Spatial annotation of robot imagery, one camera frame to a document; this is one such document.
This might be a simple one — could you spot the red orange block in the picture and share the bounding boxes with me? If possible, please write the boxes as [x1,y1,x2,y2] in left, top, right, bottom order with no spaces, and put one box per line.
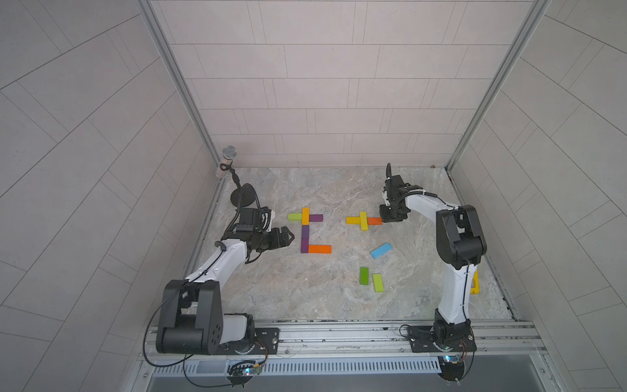
[367,217,383,225]

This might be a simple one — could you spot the amber yellow long block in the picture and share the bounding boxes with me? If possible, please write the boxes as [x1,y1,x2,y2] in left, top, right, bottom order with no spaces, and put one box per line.
[301,207,310,225]

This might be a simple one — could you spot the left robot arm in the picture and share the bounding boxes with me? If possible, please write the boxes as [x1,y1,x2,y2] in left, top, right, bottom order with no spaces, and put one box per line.
[155,207,295,355]

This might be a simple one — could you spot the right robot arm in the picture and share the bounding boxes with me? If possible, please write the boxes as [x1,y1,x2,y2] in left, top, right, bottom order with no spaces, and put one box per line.
[380,164,488,351]

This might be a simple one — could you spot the microphone on black stand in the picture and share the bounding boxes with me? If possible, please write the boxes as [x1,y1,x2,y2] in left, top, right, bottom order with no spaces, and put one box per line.
[217,145,261,207]

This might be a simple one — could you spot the light blue block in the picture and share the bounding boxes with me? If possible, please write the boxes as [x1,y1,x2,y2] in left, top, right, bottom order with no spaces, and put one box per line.
[371,243,393,260]

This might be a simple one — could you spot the left circuit board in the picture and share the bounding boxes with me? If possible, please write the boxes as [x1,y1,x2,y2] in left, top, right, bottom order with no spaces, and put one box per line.
[226,360,263,386]

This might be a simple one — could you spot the circuit board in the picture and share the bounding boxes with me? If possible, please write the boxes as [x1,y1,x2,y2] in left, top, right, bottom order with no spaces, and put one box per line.
[438,355,465,382]
[226,360,263,386]

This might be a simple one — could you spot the right circuit board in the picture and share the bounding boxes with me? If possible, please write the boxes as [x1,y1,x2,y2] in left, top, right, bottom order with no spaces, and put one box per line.
[438,355,465,382]

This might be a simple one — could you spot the left camera cable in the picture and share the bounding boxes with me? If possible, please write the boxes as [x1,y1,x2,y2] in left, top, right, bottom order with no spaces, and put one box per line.
[237,183,263,221]

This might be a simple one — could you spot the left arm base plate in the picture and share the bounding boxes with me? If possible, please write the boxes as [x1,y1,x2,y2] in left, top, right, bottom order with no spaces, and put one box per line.
[215,328,280,355]

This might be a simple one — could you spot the yellow triangle frame piece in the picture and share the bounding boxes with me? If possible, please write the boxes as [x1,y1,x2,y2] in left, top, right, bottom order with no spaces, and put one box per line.
[470,271,480,295]

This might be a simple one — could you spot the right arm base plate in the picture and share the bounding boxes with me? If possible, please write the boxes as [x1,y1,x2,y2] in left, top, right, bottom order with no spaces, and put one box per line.
[403,323,477,353]

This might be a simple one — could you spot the aluminium rail frame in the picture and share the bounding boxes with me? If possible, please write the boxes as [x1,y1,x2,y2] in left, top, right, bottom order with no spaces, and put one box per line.
[139,313,547,364]

